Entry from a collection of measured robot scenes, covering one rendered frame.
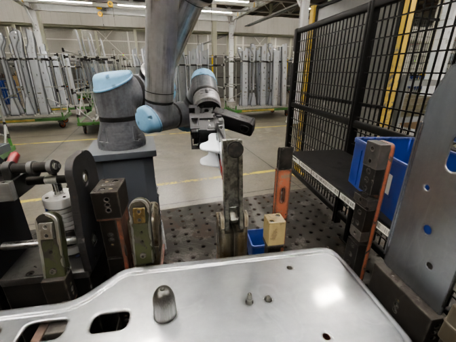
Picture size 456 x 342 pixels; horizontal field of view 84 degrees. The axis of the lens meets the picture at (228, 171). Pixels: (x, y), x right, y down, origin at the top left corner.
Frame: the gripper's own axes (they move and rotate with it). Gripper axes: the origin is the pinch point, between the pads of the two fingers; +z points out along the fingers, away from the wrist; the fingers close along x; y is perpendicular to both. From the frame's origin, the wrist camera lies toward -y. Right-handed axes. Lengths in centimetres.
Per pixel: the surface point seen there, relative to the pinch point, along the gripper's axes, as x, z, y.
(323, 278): -0.3, 26.1, -13.5
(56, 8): -343, -1031, 435
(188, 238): -55, -8, 10
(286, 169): 6.7, 7.4, -10.6
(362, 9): 13, -55, -55
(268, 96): -443, -639, -255
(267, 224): 0.1, 15.4, -6.1
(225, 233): -2.5, 15.2, 1.8
